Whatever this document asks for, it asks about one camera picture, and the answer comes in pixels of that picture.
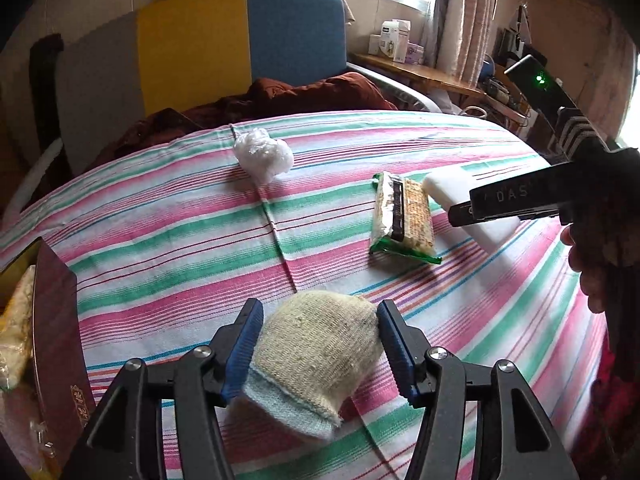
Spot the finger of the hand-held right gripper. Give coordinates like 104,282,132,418
447,162,591,226

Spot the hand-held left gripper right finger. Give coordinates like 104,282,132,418
376,300,576,480

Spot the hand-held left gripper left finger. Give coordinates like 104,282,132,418
62,299,265,480

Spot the white foam block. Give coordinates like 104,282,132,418
422,169,523,248

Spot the cream knit sock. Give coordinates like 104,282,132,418
231,290,386,442

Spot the maroon gift box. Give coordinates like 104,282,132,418
0,236,98,480

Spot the person's right hand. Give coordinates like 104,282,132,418
560,221,616,314

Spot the green cracker packet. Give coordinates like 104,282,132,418
369,171,443,265

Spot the cluttered shelf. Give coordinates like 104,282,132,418
480,5,556,136

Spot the striped bedsheet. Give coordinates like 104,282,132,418
0,110,608,480

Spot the wooden desk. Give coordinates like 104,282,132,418
347,51,491,97

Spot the patterned curtain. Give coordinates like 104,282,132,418
430,0,503,86

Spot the white carton box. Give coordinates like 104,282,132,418
380,19,412,63

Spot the crumpled white plastic bag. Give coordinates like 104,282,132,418
233,128,295,183

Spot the red garment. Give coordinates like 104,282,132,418
590,335,640,480

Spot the maroon blanket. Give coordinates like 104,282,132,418
97,72,401,161

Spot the grey yellow blue headboard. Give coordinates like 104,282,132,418
30,0,351,176

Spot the grey bed rail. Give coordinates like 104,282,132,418
345,62,446,113

